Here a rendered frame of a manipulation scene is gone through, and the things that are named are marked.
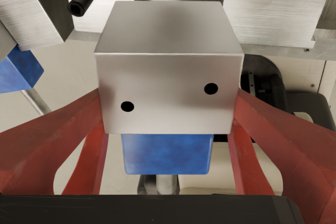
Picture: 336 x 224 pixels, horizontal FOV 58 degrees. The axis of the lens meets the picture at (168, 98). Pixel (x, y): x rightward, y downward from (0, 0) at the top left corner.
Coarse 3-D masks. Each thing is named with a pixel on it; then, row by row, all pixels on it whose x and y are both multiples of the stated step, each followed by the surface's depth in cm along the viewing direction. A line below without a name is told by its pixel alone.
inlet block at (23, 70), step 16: (0, 32) 25; (0, 48) 25; (16, 48) 27; (0, 64) 26; (16, 64) 27; (32, 64) 28; (0, 80) 28; (16, 80) 28; (32, 80) 28; (32, 96) 30; (48, 112) 32
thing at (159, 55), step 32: (128, 0) 14; (128, 32) 11; (160, 32) 11; (192, 32) 11; (224, 32) 11; (96, 64) 10; (128, 64) 10; (160, 64) 10; (192, 64) 10; (224, 64) 10; (128, 96) 11; (160, 96) 11; (192, 96) 11; (224, 96) 11; (128, 128) 12; (160, 128) 12; (192, 128) 12; (224, 128) 12; (128, 160) 15; (160, 160) 15; (192, 160) 15; (160, 192) 18
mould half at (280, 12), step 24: (96, 0) 19; (240, 0) 17; (264, 0) 17; (288, 0) 17; (312, 0) 17; (96, 24) 20; (240, 24) 18; (264, 24) 18; (288, 24) 18; (312, 24) 18
